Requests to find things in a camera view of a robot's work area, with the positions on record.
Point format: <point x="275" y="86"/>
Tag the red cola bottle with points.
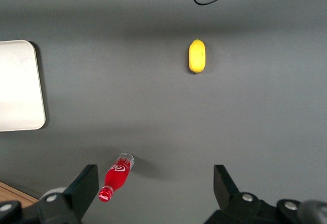
<point x="117" y="177"/>

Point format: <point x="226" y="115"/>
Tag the yellow lemon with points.
<point x="197" y="56"/>

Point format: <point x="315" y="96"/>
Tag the white rectangular tray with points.
<point x="18" y="86"/>

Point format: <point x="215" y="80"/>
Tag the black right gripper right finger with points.
<point x="228" y="192"/>

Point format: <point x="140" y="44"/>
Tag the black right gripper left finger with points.
<point x="81" y="193"/>

